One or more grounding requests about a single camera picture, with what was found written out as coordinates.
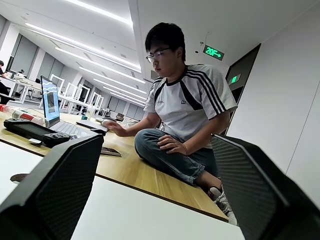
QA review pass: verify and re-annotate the open silver laptop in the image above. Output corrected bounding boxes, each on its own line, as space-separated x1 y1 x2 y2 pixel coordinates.
40 75 95 138

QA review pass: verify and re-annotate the black handheld game console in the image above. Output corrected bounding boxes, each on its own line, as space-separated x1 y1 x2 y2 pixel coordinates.
3 118 71 148

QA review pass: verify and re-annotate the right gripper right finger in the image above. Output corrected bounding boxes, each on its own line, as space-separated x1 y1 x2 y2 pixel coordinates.
211 133 320 240

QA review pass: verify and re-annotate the white plastic package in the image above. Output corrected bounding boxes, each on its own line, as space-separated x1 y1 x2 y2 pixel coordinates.
11 109 50 128

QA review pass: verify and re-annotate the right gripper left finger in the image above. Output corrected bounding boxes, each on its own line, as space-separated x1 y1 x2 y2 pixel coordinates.
0 134 105 240

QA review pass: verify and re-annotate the person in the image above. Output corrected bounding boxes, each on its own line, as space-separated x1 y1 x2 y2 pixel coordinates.
0 60 16 105
103 22 238 226

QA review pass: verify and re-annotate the green exit sign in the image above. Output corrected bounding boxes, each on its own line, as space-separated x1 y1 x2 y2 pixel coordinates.
202 44 225 62

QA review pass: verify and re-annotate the closed silver laptop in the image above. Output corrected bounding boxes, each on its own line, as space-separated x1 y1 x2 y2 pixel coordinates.
75 120 109 133

